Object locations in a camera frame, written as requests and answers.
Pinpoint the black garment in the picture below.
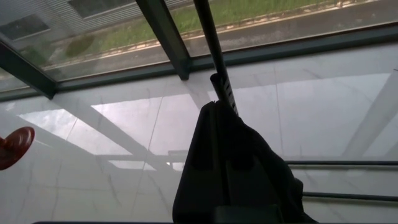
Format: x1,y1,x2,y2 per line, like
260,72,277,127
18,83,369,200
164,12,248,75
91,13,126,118
217,102,317,224

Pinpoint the window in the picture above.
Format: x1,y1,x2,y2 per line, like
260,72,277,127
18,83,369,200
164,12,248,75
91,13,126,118
0,0,398,102

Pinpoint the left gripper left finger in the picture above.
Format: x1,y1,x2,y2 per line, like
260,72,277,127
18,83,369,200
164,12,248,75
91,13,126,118
172,100,226,224

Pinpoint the red wooden disc stand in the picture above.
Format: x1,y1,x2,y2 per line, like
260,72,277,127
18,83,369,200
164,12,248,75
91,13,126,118
0,126,35,171

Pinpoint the black clothes rack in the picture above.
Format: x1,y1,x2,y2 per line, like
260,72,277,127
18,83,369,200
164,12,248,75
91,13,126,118
193,0,398,202

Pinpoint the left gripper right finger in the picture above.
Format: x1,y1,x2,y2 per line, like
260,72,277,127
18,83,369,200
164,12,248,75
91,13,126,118
216,100,284,207

